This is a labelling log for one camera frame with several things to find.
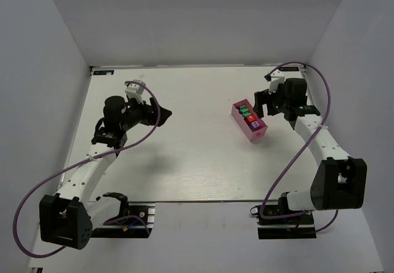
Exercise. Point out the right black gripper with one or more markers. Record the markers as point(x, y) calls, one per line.
point(265, 101)

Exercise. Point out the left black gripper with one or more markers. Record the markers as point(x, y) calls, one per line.
point(152, 112)

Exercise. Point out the green ridged block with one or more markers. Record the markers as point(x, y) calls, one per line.
point(244, 111)

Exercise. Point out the pink plastic box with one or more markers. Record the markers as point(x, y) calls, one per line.
point(243, 123)

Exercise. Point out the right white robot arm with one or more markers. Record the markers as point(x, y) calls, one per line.
point(340, 179)

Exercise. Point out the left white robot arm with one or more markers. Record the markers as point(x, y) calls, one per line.
point(68, 218)

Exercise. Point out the red cube block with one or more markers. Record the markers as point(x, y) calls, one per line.
point(251, 119)

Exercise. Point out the purple cube block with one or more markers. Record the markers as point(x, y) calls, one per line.
point(255, 125)

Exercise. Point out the right blue logo sticker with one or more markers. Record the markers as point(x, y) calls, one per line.
point(289, 69)

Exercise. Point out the blue logo sticker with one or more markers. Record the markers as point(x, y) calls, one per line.
point(103, 72)
point(289, 69)

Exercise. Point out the left blue logo sticker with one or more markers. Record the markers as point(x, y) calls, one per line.
point(103, 72)

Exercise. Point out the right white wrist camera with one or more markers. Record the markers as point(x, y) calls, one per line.
point(275, 79)

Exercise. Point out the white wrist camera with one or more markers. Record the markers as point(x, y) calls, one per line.
point(135, 90)
point(275, 79)

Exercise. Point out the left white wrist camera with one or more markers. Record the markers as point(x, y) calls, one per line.
point(135, 90)

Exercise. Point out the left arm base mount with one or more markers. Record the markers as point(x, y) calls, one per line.
point(115, 217)

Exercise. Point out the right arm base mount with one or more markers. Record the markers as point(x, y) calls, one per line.
point(301, 227)

